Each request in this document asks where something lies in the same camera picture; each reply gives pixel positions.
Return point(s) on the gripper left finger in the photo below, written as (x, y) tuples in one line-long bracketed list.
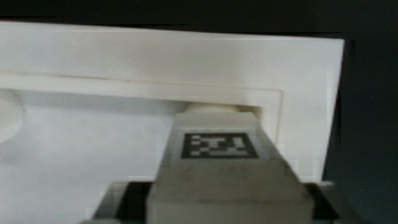
[(122, 208)]

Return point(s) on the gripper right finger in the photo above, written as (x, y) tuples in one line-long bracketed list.
[(333, 210)]

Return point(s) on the white table leg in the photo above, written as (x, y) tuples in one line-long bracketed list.
[(227, 183)]

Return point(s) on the white square tabletop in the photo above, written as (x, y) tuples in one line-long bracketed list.
[(84, 129)]

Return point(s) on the white obstacle fence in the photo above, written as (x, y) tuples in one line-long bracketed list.
[(266, 71)]

